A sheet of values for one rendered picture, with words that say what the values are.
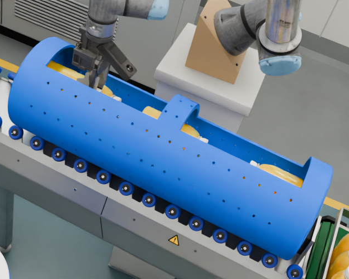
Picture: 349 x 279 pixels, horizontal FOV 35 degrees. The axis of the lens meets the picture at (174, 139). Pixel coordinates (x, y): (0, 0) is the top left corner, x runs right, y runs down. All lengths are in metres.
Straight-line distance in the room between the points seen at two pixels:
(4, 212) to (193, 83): 1.03
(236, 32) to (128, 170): 0.54
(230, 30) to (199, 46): 0.11
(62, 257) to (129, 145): 1.22
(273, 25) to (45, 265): 1.56
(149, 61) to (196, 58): 1.51
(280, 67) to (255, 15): 0.19
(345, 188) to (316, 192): 1.96
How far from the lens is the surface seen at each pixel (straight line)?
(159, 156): 1.42
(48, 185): 1.71
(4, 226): 2.41
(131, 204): 1.61
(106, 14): 1.38
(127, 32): 3.18
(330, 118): 3.80
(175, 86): 1.72
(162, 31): 3.09
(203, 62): 1.73
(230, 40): 1.68
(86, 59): 1.48
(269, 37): 1.51
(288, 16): 1.43
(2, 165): 1.78
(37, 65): 1.53
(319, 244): 1.77
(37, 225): 2.66
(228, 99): 1.69
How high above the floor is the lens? 2.17
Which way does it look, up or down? 43 degrees down
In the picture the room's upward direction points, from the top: 18 degrees clockwise
